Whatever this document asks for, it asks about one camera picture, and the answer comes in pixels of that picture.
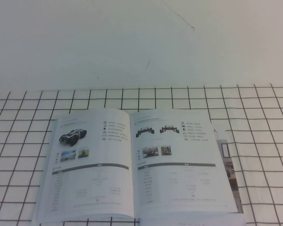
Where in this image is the white black-grid table mat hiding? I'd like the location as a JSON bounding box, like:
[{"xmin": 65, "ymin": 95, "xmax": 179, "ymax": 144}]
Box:
[{"xmin": 0, "ymin": 83, "xmax": 283, "ymax": 226}]

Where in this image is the white product brochure book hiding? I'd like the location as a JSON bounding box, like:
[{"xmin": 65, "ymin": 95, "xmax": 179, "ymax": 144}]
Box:
[{"xmin": 30, "ymin": 107, "xmax": 247, "ymax": 226}]

